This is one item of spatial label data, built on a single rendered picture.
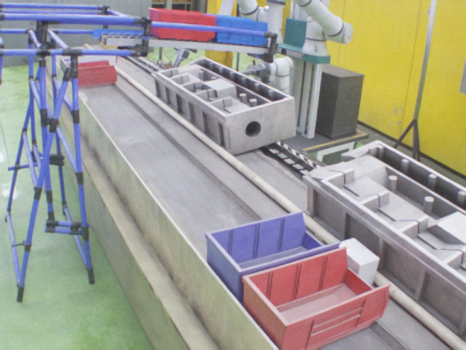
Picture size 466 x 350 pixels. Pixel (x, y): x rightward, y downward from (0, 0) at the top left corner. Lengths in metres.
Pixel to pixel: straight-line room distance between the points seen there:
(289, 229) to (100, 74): 2.20
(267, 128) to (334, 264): 1.03
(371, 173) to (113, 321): 1.38
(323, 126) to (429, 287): 2.66
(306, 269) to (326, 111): 2.65
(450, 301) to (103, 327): 1.59
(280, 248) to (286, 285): 0.25
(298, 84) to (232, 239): 2.60
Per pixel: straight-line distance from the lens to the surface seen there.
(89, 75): 3.28
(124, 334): 2.24
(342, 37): 3.20
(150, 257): 1.70
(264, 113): 2.12
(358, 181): 1.59
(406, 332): 1.28
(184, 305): 1.49
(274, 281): 1.16
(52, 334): 2.28
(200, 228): 1.56
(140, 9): 8.65
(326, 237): 1.53
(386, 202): 1.48
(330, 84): 3.69
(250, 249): 1.35
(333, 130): 3.75
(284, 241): 1.41
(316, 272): 1.24
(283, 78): 2.77
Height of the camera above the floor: 1.57
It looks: 26 degrees down
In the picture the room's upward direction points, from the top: 4 degrees clockwise
